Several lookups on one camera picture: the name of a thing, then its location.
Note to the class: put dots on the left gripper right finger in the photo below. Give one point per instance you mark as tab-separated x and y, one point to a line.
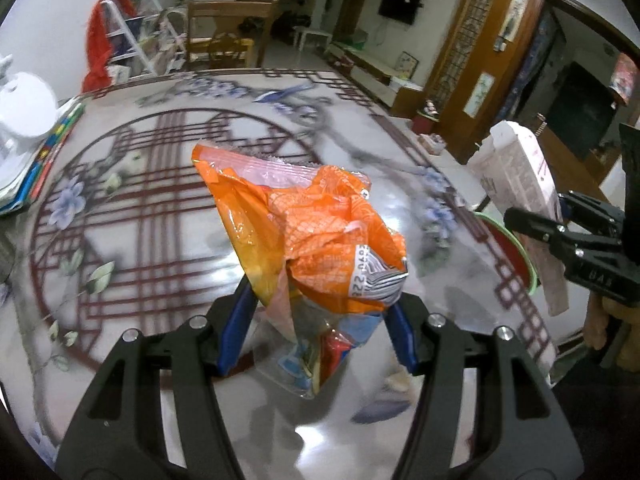
520	431

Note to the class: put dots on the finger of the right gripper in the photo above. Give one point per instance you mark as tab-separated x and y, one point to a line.
597	217
560	239

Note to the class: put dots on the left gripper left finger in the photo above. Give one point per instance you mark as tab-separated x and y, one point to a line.
117	432

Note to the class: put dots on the pink white carton box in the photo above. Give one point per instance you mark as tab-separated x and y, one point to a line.
512	170

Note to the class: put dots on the orange snack bag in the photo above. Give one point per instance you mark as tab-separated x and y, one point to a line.
318	256

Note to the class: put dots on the red green trash bin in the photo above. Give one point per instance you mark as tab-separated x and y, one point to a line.
514	251

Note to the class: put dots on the person's right hand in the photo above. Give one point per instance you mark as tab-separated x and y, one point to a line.
603	318

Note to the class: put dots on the cardboard tissue box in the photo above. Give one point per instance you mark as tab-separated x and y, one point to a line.
433	143

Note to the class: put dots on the small red floor bin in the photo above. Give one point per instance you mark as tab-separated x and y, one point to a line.
426	119

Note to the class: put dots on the low tv cabinet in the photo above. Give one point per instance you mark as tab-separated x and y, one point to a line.
401	98

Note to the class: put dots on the framed picture on cabinet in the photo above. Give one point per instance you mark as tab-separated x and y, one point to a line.
406	65

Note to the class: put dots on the stack of colourful books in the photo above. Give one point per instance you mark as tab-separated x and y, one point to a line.
31	180

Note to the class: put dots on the white desk lamp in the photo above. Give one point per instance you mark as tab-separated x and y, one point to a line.
28	112

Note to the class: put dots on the small white side table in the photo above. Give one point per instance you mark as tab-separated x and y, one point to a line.
302	34

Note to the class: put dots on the red cloth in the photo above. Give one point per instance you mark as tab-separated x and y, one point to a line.
98	51

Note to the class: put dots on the white magazine rack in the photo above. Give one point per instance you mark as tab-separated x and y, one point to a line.
149	44

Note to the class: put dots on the far wooden chair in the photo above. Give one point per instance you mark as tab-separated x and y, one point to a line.
228	34

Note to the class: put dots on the wall mounted television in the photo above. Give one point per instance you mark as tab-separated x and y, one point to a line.
403	11

